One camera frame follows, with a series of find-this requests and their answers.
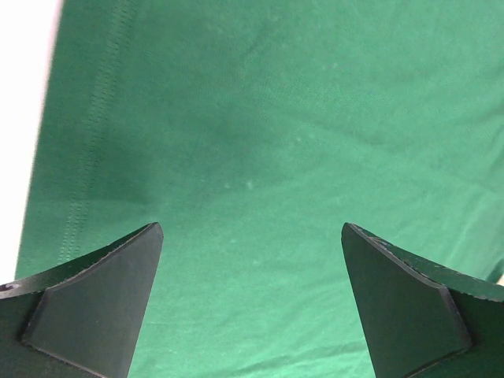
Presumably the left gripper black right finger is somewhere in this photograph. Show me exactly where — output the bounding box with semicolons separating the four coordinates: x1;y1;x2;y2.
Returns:
341;223;503;377

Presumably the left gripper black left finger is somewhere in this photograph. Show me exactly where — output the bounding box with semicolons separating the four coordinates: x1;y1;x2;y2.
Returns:
1;223;164;378

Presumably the green t shirt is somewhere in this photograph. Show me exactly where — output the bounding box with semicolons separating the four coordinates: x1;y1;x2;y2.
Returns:
16;0;503;377

